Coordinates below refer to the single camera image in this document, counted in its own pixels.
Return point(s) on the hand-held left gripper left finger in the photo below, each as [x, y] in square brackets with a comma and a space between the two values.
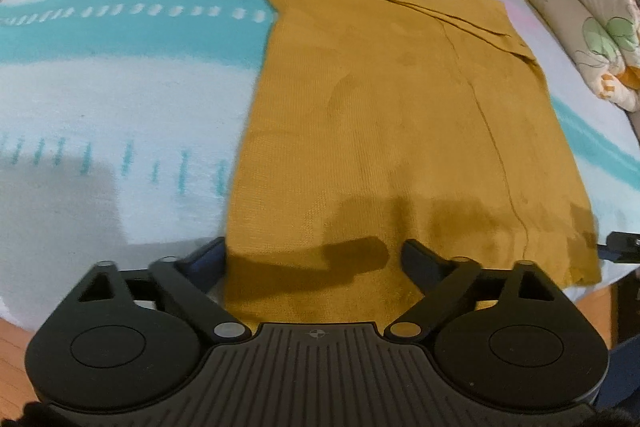
[210, 257]

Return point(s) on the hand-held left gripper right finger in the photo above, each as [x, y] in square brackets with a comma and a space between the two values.
[420, 262]

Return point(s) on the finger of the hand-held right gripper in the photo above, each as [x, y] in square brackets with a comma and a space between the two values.
[622, 243]

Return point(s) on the yellow knit sweater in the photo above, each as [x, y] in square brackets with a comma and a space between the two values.
[380, 117]

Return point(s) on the floral folded quilt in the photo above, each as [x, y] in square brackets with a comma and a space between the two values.
[575, 2]

